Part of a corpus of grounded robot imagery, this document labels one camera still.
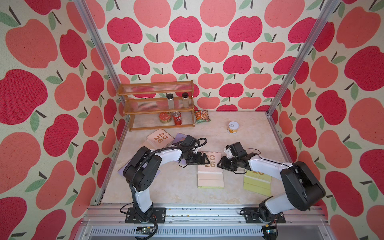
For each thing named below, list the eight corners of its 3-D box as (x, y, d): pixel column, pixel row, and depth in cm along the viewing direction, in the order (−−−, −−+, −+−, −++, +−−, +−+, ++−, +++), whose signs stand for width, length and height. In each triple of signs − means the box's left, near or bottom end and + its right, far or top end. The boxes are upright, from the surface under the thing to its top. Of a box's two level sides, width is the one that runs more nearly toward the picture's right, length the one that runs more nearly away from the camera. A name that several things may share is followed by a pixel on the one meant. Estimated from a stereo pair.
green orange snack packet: (195, 123, 115) (195, 121, 114) (195, 111, 124) (195, 109, 122) (210, 123, 115) (210, 121, 114) (208, 111, 124) (209, 109, 122)
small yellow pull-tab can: (228, 134, 109) (229, 129, 105) (226, 126, 114) (228, 121, 109) (237, 134, 109) (239, 129, 105) (235, 126, 114) (237, 121, 110)
